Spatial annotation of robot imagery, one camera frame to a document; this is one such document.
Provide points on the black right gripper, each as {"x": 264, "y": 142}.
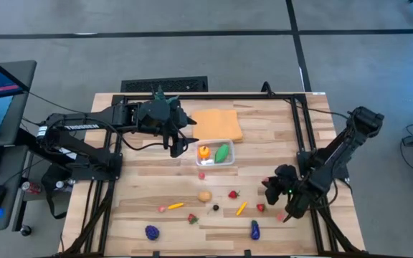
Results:
{"x": 289, "y": 182}

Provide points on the black toy cherry green stem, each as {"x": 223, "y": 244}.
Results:
{"x": 216, "y": 207}

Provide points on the grey computer desk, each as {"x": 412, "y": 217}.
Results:
{"x": 27, "y": 71}

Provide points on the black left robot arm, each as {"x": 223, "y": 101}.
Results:
{"x": 84, "y": 123}

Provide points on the red toy strawberry large leaves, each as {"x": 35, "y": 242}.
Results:
{"x": 192, "y": 218}

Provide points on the purple toy eggplant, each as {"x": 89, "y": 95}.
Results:
{"x": 255, "y": 231}

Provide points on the black floor vent grille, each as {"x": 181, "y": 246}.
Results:
{"x": 163, "y": 84}

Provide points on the black desk caster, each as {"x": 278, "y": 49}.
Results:
{"x": 26, "y": 230}

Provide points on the clear plastic tupperware container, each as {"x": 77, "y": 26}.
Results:
{"x": 232, "y": 157}

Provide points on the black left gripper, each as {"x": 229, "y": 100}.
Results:
{"x": 160, "y": 114}

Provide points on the tan toy potato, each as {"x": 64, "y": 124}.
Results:
{"x": 204, "y": 196}

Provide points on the purple toy grapes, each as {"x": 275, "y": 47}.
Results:
{"x": 152, "y": 232}

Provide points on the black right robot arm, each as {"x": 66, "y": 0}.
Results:
{"x": 335, "y": 150}

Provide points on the orange toy fruit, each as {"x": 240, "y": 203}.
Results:
{"x": 204, "y": 152}

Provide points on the yellow toy pepper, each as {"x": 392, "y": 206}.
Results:
{"x": 241, "y": 208}

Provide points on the green toy corn cob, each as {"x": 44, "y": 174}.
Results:
{"x": 222, "y": 153}

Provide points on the red soda can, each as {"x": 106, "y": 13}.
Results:
{"x": 31, "y": 187}

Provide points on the snake plant in white pot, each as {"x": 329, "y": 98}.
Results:
{"x": 160, "y": 94}

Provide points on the black aluminium table frame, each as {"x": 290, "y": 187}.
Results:
{"x": 228, "y": 96}

